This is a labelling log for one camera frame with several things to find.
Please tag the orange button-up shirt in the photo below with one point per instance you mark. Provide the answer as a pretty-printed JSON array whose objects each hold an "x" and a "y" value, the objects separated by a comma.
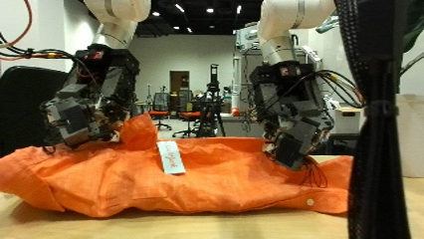
[{"x": 211, "y": 179}]

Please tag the low grey cabinet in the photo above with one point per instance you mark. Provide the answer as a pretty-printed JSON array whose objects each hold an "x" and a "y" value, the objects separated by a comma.
[{"x": 242, "y": 127}]

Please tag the small red object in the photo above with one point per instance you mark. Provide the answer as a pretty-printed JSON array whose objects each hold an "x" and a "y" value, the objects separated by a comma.
[{"x": 235, "y": 112}]

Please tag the black side table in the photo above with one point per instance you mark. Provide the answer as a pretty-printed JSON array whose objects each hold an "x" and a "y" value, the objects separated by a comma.
[{"x": 341, "y": 141}]

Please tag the orange seat office chair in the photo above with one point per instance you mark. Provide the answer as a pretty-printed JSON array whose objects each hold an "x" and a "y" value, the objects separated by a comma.
[
  {"x": 190, "y": 115},
  {"x": 158, "y": 114}
]

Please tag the black office chair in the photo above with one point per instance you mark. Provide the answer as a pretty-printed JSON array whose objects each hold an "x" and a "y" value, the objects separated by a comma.
[{"x": 24, "y": 109}]

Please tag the white power strip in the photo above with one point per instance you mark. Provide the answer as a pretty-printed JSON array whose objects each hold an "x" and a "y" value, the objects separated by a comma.
[{"x": 312, "y": 54}]

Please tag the brown door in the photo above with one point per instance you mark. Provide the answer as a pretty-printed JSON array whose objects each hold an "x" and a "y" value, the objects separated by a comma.
[{"x": 177, "y": 81}]

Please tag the grey box monitor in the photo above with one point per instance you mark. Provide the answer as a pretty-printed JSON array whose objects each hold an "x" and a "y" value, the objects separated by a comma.
[{"x": 247, "y": 36}]

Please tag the large white plant pot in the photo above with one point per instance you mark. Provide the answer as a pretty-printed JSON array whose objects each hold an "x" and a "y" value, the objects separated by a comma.
[{"x": 412, "y": 139}]

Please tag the long ceiling light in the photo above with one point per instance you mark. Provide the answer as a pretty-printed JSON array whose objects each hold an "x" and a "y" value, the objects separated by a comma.
[
  {"x": 179, "y": 8},
  {"x": 238, "y": 9}
]

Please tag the black camera tripod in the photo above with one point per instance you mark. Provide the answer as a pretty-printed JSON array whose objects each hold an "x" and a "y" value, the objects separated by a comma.
[{"x": 212, "y": 106}]

